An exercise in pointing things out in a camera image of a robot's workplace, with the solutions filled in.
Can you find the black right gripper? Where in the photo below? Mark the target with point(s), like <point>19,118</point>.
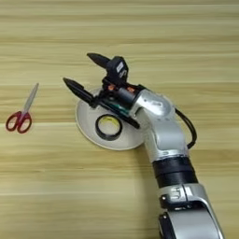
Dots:
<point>124,95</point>

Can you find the round beige plate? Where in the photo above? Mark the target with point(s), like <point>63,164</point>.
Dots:
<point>90,129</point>

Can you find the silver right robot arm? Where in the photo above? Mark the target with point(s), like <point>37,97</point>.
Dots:
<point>165,133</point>

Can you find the white green glue tube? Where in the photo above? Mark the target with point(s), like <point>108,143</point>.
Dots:
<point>120,108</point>

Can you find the black tape roll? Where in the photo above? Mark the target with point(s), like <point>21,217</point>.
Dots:
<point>99,130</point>

